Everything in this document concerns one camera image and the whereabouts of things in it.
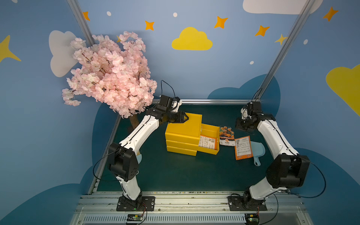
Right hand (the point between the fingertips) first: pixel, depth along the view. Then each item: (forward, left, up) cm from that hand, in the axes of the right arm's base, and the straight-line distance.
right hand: (239, 124), depth 88 cm
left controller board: (-52, +58, -18) cm, 80 cm away
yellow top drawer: (+1, +16, -11) cm, 19 cm away
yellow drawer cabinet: (-15, +35, +4) cm, 38 cm away
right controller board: (-48, -4, -21) cm, 52 cm away
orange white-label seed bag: (-10, -5, -15) cm, 19 cm away
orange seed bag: (+1, +3, -17) cm, 18 cm away
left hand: (-2, +34, +6) cm, 35 cm away
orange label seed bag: (-9, +19, -10) cm, 23 cm away
